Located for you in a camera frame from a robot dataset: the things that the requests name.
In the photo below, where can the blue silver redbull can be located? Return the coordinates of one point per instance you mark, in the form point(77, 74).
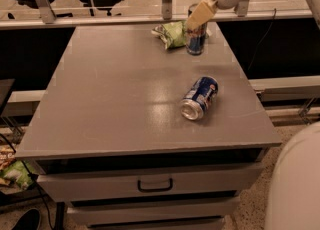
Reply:
point(195, 33)

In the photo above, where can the blue pepsi can lying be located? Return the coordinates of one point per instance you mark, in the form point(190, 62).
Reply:
point(198, 99)

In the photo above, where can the green chip bag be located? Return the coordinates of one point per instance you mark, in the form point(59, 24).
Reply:
point(171, 34)

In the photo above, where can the grey drawer cabinet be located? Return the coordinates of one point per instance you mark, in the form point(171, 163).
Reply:
point(113, 104)

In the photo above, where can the top grey drawer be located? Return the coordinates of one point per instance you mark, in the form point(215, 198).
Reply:
point(123, 184)

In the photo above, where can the grey drawer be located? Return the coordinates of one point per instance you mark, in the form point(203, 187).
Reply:
point(123, 184)
point(153, 211)

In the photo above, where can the middle grey drawer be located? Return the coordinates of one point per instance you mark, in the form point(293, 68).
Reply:
point(153, 211)

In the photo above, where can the green snack bag on floor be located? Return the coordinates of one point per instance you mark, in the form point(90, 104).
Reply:
point(13, 171)

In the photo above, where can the black shoe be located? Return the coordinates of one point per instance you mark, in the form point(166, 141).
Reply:
point(30, 220)

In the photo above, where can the right metal glass bracket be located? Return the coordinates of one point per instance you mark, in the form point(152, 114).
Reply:
point(241, 8)

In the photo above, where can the left metal glass bracket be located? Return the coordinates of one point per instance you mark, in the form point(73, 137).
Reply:
point(46, 13)

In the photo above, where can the black drawer handle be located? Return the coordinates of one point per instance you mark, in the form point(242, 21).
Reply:
point(155, 187)

